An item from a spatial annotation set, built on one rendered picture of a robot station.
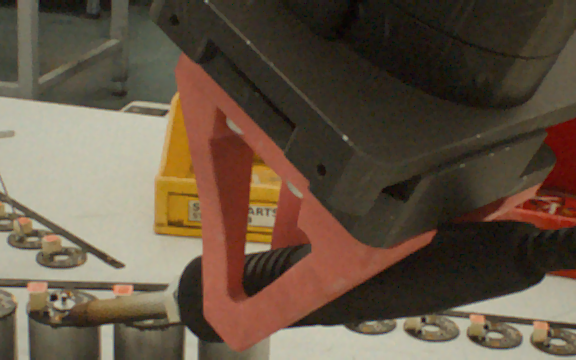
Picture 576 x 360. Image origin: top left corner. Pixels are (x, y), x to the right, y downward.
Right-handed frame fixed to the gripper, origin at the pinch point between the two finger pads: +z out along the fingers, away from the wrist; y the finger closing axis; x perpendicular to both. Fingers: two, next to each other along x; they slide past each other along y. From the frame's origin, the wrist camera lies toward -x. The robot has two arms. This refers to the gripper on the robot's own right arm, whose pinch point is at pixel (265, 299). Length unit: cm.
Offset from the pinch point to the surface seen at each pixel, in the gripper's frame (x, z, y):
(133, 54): -213, 205, -241
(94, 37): -238, 218, -247
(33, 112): -35, 29, -25
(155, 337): -3.7, 6.7, -2.0
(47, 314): -6.4, 7.6, 0.2
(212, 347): -2.5, 6.6, -3.4
